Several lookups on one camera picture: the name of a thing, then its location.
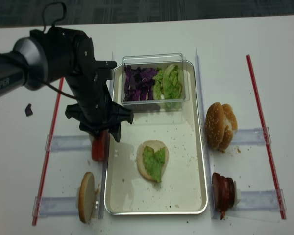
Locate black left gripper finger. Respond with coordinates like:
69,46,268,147
110,123,121,142

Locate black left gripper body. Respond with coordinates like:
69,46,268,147
65,61,134,136

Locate red tomato slice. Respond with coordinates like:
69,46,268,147
91,130,110,162

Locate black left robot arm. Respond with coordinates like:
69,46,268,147
0,27,133,141

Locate lettuce leaf on bun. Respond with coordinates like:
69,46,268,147
142,146,166,182

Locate green lettuce in container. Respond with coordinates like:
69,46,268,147
152,64,183,100

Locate sliced meat patties stack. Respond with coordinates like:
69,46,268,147
212,172,235,220

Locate white stop block meat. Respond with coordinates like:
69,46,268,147
233,181,241,207

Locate bottom bun on tray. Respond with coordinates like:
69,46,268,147
136,140,169,181

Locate upper left clear holder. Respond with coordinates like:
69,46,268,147
45,135,92,152

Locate clear holder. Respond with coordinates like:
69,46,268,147
232,190,286,212
32,197,78,217
230,127,271,145
45,135,92,152

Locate purple cabbage leaves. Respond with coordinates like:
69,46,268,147
124,65,157,102

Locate clear plastic container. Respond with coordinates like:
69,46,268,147
121,53,188,112

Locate bun half standing left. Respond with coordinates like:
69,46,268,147
78,172,95,223

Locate purple cabbage scrap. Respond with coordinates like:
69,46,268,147
25,103,33,117

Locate metal baking tray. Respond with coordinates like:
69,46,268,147
104,62,208,215

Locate left red strip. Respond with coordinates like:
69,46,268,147
31,77,65,226

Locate red strip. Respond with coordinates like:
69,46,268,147
31,77,65,226
246,55,287,220

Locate sesame bun front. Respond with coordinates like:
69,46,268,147
205,102,225,149

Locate sesame bun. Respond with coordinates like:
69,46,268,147
218,104,238,152
205,102,225,149

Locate lower left clear holder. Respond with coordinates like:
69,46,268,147
32,197,78,217

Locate sesame bun rear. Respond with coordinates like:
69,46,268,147
218,104,238,152

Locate upper right clear holder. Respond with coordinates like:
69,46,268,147
230,127,271,145

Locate lower right clear holder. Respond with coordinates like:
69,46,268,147
232,190,286,212

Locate right red strip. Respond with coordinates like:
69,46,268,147
246,55,287,220

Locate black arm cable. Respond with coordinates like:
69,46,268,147
0,2,79,100

